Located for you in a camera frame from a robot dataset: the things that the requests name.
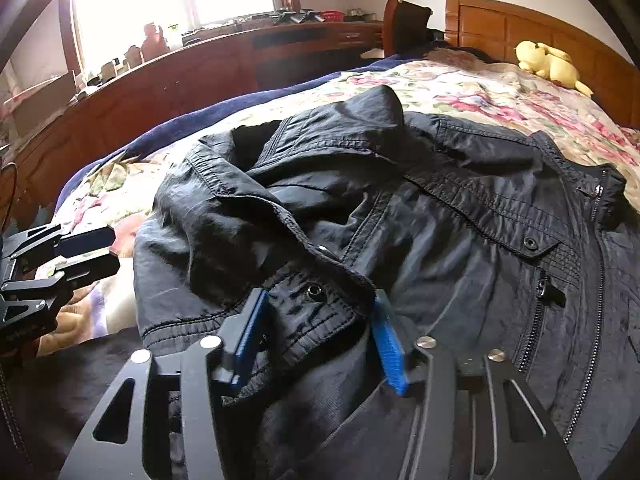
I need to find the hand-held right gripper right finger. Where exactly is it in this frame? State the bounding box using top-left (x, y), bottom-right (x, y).
top-left (371, 291), bottom-right (581, 480)

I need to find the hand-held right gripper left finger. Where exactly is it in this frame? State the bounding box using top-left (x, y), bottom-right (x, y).
top-left (59, 288), bottom-right (271, 480)

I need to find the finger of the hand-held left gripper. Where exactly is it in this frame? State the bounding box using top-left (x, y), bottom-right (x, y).
top-left (1, 254), bottom-right (121, 322)
top-left (9, 224), bottom-right (117, 267)

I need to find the black jacket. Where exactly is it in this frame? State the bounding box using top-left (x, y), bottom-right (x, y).
top-left (132, 85), bottom-right (640, 480)

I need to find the blue bed sheet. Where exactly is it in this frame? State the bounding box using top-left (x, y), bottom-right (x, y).
top-left (55, 55), bottom-right (401, 211)

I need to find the cardboard box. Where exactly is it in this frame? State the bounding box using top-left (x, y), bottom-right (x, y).
top-left (2, 70), bottom-right (78, 136)

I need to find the long wooden cabinet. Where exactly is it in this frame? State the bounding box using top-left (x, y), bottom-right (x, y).
top-left (0, 20), bottom-right (386, 231)

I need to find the red figurine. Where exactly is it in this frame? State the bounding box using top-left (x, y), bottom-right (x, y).
top-left (140, 22), bottom-right (171, 61)

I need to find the window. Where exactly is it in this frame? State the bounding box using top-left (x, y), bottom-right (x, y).
top-left (70, 0), bottom-right (301, 76)

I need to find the floral blanket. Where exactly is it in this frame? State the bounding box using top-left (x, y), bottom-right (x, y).
top-left (37, 57), bottom-right (640, 356)

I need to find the yellow plush toy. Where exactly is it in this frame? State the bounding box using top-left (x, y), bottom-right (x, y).
top-left (515, 40), bottom-right (595, 98)

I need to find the wooden headboard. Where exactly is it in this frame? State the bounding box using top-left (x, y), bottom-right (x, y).
top-left (445, 0), bottom-right (640, 126)

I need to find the black cable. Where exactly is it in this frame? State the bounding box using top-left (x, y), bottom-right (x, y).
top-left (0, 162), bottom-right (21, 231)

